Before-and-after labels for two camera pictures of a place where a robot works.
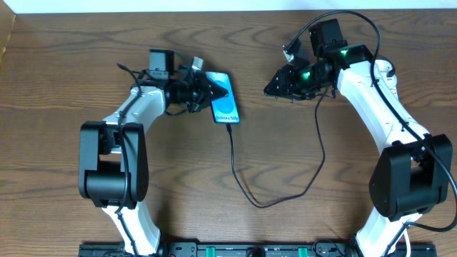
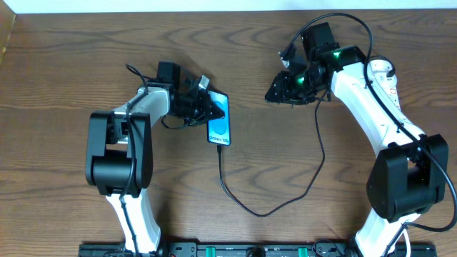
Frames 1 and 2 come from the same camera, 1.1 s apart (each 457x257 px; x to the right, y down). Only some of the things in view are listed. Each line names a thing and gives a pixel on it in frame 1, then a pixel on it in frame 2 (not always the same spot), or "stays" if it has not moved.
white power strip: x=394 y=91 stays
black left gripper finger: x=214 y=92 → x=213 y=112
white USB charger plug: x=381 y=68 stays
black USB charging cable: x=311 y=180 → x=218 y=150
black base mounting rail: x=248 y=249 stays
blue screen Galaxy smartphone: x=225 y=109 → x=219 y=129
